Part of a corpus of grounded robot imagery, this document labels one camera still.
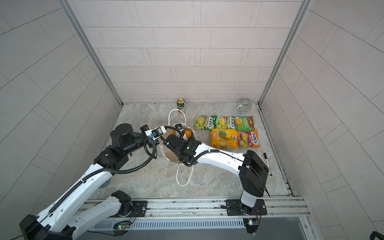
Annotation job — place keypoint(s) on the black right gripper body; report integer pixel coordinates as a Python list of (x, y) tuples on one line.
[(181, 153)]

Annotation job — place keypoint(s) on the white printed paper bag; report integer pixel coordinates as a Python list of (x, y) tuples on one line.
[(168, 154)]

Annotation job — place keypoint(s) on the narrow green snack packet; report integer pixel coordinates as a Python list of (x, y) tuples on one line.
[(205, 122)]

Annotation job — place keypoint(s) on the yellow corn snack bag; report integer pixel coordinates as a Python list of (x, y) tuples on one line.
[(224, 139)]

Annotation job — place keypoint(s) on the pink red snack bag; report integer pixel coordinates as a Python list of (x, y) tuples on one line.
[(248, 139)]

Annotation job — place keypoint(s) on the green chip snack bag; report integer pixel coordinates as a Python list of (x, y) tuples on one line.
[(244, 123)]

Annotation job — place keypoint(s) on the green colourful snack bag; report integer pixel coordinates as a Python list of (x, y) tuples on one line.
[(225, 122)]

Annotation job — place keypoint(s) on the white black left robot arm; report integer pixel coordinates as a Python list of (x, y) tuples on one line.
[(60, 222)]

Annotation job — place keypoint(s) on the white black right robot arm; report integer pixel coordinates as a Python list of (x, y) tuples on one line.
[(249, 167)]

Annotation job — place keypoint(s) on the yellow orange snack bag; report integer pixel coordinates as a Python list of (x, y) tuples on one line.
[(187, 134)]

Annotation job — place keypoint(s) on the green gold drink can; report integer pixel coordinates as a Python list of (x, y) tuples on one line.
[(181, 105)]

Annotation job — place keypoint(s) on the black marker pen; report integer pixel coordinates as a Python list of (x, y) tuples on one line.
[(267, 163)]

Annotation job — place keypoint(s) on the left controller circuit board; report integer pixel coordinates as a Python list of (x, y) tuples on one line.
[(122, 226)]

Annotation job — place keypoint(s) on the controller circuit board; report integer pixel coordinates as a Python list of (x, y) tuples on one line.
[(122, 226), (251, 225)]

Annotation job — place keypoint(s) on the right controller circuit board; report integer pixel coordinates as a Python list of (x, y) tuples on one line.
[(251, 225)]

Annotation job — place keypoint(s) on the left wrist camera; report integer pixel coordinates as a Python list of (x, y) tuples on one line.
[(156, 132)]

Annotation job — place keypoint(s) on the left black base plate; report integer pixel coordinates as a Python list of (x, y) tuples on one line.
[(135, 208)]

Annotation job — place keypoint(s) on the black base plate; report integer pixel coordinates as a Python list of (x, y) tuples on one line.
[(237, 208), (135, 208)]

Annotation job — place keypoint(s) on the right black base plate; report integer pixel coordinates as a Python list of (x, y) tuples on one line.
[(237, 208)]

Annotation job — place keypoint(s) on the aluminium mounting rail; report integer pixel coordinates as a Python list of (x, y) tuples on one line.
[(218, 207)]

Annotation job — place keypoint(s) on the left aluminium corner post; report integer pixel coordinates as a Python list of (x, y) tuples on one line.
[(88, 47)]

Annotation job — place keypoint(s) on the aluminium corner post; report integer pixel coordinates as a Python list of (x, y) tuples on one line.
[(304, 7), (88, 47)]

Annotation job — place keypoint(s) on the right aluminium corner post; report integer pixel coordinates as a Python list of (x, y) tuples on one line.
[(304, 7)]

